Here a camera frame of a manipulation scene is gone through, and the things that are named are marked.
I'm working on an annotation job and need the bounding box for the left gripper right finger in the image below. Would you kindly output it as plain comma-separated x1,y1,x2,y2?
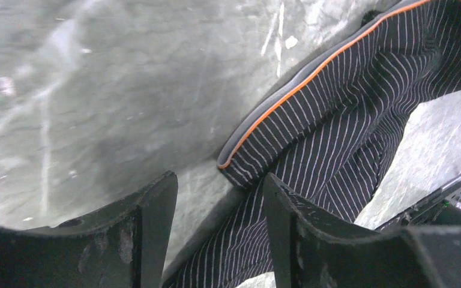
263,175,461,287

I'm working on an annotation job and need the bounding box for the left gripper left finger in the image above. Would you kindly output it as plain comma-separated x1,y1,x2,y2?
0,171,178,287

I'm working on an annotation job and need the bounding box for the black striped underwear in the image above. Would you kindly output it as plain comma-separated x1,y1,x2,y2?
164,1,461,287

